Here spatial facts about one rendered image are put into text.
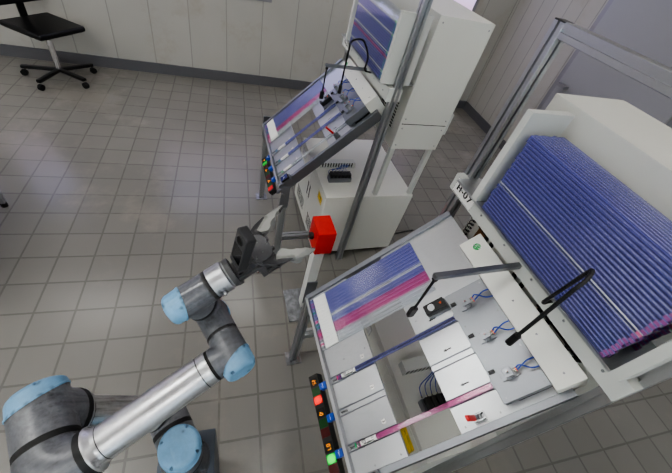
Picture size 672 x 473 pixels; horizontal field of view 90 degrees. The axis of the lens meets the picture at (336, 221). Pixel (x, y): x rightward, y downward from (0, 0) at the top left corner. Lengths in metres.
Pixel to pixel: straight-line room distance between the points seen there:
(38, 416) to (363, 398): 0.88
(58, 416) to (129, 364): 1.29
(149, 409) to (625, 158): 1.28
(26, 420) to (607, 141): 1.51
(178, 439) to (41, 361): 1.29
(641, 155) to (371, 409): 1.08
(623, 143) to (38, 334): 2.67
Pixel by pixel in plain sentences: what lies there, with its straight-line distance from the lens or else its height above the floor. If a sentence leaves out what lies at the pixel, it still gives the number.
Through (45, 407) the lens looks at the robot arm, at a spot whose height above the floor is 1.14.
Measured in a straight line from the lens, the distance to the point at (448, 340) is 1.25.
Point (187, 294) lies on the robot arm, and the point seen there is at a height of 1.33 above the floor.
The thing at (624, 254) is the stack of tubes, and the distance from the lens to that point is 0.96.
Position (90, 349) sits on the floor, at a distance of 2.36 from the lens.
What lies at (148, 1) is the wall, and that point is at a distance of 4.74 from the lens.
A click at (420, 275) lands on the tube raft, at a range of 1.33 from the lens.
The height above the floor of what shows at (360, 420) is 0.77.
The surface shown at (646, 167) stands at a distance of 1.15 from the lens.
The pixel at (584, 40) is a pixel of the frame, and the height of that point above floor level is 1.88.
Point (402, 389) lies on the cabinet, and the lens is 1.60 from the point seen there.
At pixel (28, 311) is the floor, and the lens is 2.61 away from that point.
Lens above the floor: 2.01
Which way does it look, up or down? 43 degrees down
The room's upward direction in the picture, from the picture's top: 17 degrees clockwise
